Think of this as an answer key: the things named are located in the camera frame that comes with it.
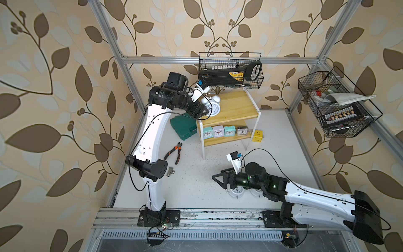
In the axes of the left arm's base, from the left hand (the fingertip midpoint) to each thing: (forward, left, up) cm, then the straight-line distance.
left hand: (203, 105), depth 70 cm
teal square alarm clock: (-2, -2, -18) cm, 18 cm away
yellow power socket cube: (+6, -34, -32) cm, 47 cm away
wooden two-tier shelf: (+3, -17, -5) cm, 18 cm away
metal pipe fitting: (-15, +19, -37) cm, 44 cm away
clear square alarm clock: (0, -21, -18) cm, 28 cm away
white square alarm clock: (-1, -8, -18) cm, 19 cm away
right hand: (-24, -6, -21) cm, 32 cm away
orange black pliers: (0, +17, -37) cm, 41 cm away
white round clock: (-28, -17, -34) cm, 47 cm away
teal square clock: (0, -14, -18) cm, 23 cm away
